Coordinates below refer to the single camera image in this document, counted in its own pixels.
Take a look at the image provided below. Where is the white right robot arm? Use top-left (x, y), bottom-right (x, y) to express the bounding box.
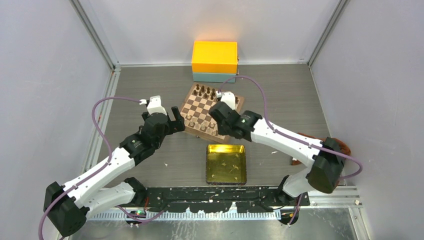
top-left (208, 101), bottom-right (345, 206)

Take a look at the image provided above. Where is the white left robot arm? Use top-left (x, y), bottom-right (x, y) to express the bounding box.
top-left (38, 106), bottom-right (185, 239)

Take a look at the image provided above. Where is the wooden chess board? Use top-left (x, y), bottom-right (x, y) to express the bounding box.
top-left (180, 83), bottom-right (230, 144)

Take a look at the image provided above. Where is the yellow metal tray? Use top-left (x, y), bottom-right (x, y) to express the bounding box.
top-left (205, 144), bottom-right (248, 186)

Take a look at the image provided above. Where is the teal plastic box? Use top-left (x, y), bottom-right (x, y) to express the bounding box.
top-left (192, 72), bottom-right (236, 83)

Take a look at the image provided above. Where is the yellow plastic box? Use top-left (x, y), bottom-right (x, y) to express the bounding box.
top-left (191, 40), bottom-right (239, 74)

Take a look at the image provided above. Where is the brown cloth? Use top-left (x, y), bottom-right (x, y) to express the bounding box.
top-left (291, 132), bottom-right (351, 166)

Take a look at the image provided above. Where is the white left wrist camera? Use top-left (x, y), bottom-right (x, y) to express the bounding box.
top-left (138, 95), bottom-right (168, 116)

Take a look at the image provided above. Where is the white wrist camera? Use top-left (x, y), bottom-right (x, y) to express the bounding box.
top-left (138, 95), bottom-right (168, 116)
top-left (215, 91), bottom-right (236, 110)

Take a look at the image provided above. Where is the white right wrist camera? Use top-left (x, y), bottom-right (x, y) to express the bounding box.
top-left (215, 91), bottom-right (236, 110)

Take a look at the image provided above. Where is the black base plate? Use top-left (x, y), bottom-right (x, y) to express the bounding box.
top-left (120, 186), bottom-right (297, 214)

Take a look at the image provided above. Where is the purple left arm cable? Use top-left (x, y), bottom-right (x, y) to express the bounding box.
top-left (38, 96), bottom-right (167, 240)

